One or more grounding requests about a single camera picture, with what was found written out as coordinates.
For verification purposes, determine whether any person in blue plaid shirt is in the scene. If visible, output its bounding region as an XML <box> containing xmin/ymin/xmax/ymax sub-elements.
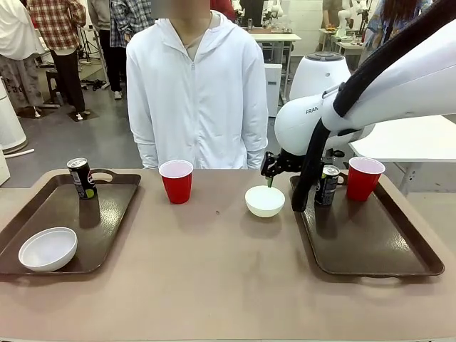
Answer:
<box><xmin>109</xmin><ymin>0</ymin><xmax>157</xmax><ymax>100</ymax></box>

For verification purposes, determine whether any black sleeved cable bundle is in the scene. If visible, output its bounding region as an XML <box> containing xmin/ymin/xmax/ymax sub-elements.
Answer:
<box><xmin>291</xmin><ymin>0</ymin><xmax>441</xmax><ymax>213</ymax></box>

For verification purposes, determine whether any person's left forearm white sleeve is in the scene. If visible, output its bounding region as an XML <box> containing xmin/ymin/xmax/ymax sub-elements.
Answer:
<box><xmin>245</xmin><ymin>145</ymin><xmax>268</xmax><ymax>170</ymax></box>

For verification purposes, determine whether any white background table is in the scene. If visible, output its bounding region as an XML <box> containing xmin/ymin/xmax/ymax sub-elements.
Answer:
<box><xmin>249</xmin><ymin>33</ymin><xmax>303</xmax><ymax>108</ymax></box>

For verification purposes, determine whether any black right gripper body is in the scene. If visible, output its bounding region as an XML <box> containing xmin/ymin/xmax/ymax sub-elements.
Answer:
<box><xmin>261</xmin><ymin>151</ymin><xmax>304</xmax><ymax>178</ymax></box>

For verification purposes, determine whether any red plastic cup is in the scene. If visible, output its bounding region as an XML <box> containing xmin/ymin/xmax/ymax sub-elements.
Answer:
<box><xmin>158</xmin><ymin>160</ymin><xmax>195</xmax><ymax>205</ymax></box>
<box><xmin>346</xmin><ymin>156</ymin><xmax>387</xmax><ymax>202</ymax></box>

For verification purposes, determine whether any person in red plaid shirt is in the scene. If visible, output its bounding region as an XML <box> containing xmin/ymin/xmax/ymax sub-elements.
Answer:
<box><xmin>27</xmin><ymin>0</ymin><xmax>87</xmax><ymax>120</ymax></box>

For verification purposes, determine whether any white background desk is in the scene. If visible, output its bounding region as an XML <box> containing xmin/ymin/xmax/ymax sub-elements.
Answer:
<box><xmin>318</xmin><ymin>28</ymin><xmax>364</xmax><ymax>72</ymax></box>

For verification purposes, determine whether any person in blue floral shirt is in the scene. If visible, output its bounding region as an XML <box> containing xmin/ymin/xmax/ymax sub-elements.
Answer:
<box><xmin>359</xmin><ymin>0</ymin><xmax>434</xmax><ymax>68</ymax></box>

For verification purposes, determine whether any person in white shirt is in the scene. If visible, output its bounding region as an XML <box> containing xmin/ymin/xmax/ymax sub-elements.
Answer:
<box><xmin>0</xmin><ymin>0</ymin><xmax>46</xmax><ymax>118</ymax></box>

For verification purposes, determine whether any black Pepsi soda can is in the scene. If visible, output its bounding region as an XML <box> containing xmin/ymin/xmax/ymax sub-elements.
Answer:
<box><xmin>313</xmin><ymin>165</ymin><xmax>341</xmax><ymax>207</ymax></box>
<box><xmin>66</xmin><ymin>157</ymin><xmax>98</xmax><ymax>201</ymax></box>

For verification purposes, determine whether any large white table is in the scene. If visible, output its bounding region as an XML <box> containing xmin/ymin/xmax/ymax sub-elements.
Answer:
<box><xmin>348</xmin><ymin>113</ymin><xmax>456</xmax><ymax>195</ymax></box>

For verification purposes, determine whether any brown plastic tray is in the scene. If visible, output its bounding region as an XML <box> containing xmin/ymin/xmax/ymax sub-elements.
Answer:
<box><xmin>289</xmin><ymin>170</ymin><xmax>445</xmax><ymax>278</ymax></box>
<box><xmin>0</xmin><ymin>168</ymin><xmax>143</xmax><ymax>276</ymax></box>

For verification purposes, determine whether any white plastic bowl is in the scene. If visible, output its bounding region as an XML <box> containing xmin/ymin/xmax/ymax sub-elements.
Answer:
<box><xmin>244</xmin><ymin>185</ymin><xmax>286</xmax><ymax>218</ymax></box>
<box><xmin>18</xmin><ymin>227</ymin><xmax>78</xmax><ymax>273</ymax></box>

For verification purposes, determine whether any person in grey top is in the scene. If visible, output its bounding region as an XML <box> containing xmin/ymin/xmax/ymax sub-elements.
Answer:
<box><xmin>87</xmin><ymin>0</ymin><xmax>124</xmax><ymax>100</ymax></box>

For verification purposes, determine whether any person in white hoodie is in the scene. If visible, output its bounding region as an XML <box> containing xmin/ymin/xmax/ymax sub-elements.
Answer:
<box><xmin>125</xmin><ymin>0</ymin><xmax>269</xmax><ymax>170</ymax></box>

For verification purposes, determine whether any black stool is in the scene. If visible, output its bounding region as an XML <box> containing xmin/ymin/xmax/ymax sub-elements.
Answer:
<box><xmin>45</xmin><ymin>69</ymin><xmax>64</xmax><ymax>108</ymax></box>

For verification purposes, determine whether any person's right forearm white sleeve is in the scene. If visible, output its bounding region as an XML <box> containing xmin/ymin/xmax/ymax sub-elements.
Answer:
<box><xmin>137</xmin><ymin>140</ymin><xmax>160</xmax><ymax>169</ymax></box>

